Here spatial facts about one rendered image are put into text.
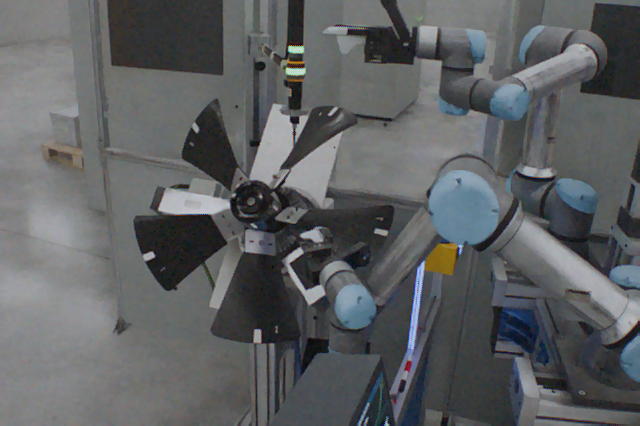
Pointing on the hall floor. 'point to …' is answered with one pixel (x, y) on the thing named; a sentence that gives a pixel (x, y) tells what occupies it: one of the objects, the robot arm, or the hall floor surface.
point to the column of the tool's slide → (252, 76)
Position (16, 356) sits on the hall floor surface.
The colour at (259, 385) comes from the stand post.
